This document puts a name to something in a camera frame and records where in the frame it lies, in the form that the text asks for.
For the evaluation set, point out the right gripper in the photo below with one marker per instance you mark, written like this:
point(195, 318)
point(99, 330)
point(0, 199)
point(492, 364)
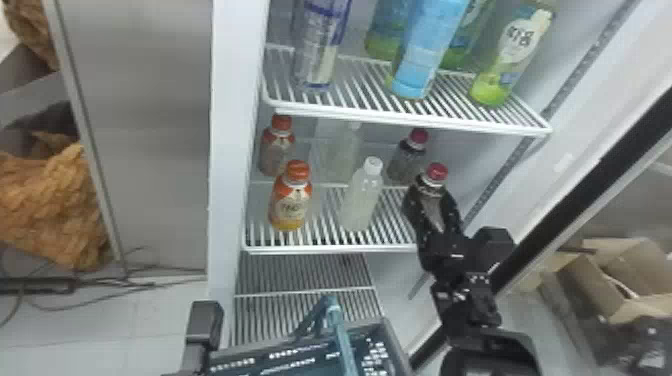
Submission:
point(451, 254)

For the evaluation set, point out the dark bottle with red cap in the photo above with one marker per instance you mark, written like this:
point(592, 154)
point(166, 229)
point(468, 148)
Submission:
point(407, 160)
point(436, 172)

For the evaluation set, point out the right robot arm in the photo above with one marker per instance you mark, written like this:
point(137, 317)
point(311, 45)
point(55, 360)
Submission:
point(467, 315)

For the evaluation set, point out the clear bottle with white cap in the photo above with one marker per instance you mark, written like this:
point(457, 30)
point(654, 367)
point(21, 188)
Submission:
point(363, 197)

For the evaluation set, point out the fridge door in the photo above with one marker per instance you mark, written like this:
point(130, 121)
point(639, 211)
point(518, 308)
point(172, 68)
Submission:
point(577, 200)

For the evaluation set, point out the orange bottle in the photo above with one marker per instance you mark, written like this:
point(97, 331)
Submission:
point(275, 144)
point(290, 202)

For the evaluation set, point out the cardboard box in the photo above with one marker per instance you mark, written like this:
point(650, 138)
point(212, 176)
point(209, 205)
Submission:
point(604, 278)

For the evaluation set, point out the green bottle with white label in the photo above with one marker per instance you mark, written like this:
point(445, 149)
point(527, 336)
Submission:
point(512, 47)

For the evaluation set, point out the silver bottle with blue label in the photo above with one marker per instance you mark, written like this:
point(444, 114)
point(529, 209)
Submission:
point(315, 47)

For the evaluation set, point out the white fridge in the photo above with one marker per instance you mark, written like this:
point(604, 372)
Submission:
point(236, 157)

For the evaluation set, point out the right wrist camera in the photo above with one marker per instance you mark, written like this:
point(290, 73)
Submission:
point(496, 242)

